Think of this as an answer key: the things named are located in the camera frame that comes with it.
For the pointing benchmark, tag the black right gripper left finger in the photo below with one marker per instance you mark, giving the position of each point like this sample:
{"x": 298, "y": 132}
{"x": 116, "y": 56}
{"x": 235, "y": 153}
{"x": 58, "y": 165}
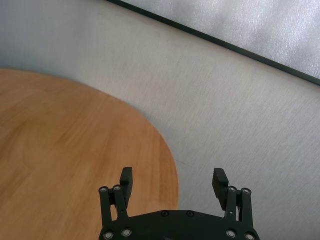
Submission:
{"x": 126, "y": 185}

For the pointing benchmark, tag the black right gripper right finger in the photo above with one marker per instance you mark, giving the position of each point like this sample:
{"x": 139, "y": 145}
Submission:
{"x": 220, "y": 187}

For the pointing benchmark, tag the black wall rail strip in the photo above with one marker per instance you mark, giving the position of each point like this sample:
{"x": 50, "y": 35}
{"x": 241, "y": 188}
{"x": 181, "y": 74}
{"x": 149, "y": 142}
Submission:
{"x": 212, "y": 38}

